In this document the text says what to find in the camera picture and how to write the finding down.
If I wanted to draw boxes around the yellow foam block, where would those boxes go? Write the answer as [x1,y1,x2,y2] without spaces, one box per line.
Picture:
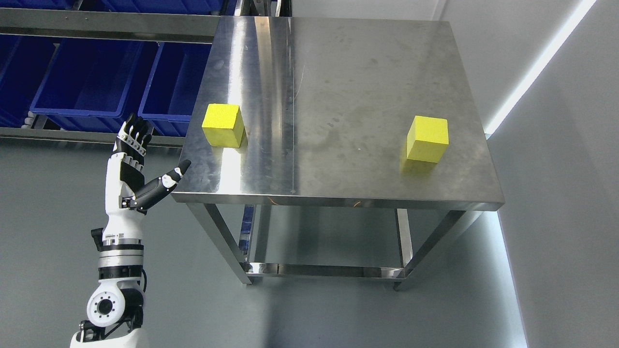
[405,115,450,163]
[201,103,246,148]

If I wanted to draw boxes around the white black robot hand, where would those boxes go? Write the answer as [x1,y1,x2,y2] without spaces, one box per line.
[102,113,192,245]

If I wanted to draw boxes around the blue plastic bin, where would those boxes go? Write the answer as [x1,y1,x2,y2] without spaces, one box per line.
[0,35,56,128]
[138,42,212,137]
[29,38,158,133]

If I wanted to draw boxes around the stainless steel table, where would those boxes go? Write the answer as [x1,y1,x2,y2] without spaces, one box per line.
[173,16,505,290]

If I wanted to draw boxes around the metal shelf rack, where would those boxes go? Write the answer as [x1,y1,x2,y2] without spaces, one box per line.
[0,0,293,148]

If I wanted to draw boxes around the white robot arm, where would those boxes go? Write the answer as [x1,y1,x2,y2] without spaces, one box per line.
[69,228,150,348]

